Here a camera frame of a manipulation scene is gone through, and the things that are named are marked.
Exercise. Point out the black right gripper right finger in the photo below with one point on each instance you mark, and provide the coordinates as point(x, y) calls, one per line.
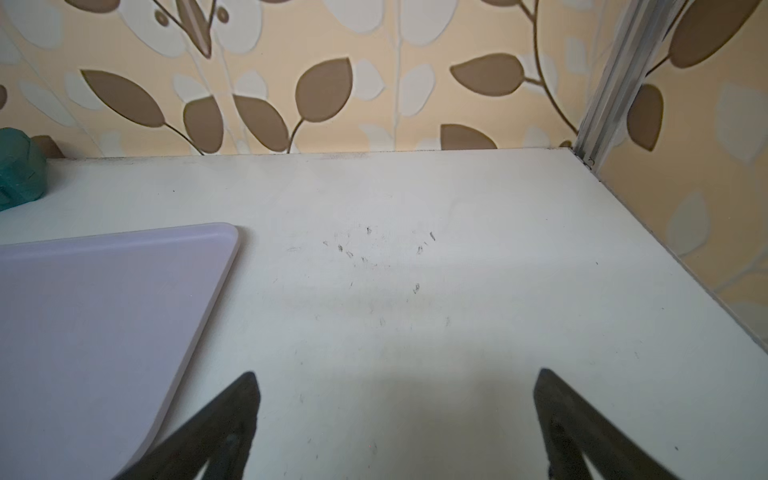
point(579, 439)

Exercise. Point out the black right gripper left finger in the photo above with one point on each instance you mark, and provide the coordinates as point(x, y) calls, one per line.
point(214, 444)

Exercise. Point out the lilac plastic tray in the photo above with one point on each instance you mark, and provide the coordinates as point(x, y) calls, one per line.
point(96, 334)

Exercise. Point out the green plastic block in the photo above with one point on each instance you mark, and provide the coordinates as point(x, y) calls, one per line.
point(23, 169)

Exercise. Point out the aluminium frame post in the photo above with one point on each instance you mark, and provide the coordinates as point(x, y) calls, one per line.
point(643, 27)

